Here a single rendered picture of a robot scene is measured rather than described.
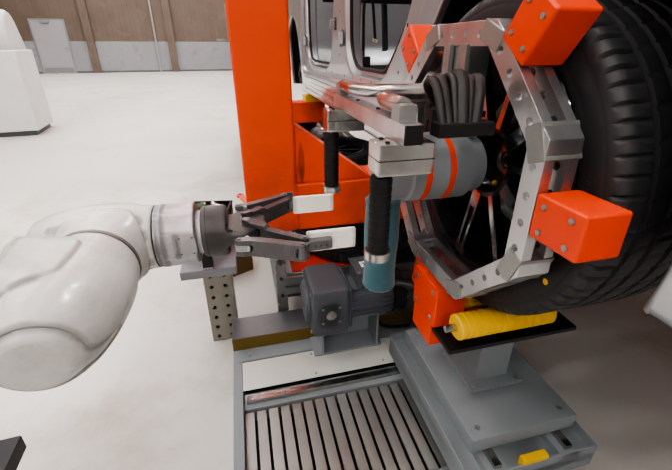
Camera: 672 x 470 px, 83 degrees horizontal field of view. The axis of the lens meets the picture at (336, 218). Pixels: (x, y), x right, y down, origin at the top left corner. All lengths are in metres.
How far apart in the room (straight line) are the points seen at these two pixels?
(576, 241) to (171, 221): 0.54
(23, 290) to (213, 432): 1.03
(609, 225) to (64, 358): 0.62
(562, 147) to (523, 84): 0.11
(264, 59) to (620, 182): 0.87
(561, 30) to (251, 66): 0.76
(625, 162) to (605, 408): 1.12
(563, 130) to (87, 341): 0.62
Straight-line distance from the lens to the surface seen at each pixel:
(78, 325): 0.41
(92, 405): 1.61
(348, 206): 1.28
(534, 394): 1.25
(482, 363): 1.17
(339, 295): 1.18
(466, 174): 0.79
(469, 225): 0.97
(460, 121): 0.58
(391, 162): 0.57
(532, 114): 0.63
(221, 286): 1.51
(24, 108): 6.49
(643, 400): 1.74
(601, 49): 0.69
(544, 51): 0.66
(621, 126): 0.65
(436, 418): 1.18
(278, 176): 1.19
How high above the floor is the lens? 1.08
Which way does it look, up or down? 24 degrees down
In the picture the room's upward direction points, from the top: straight up
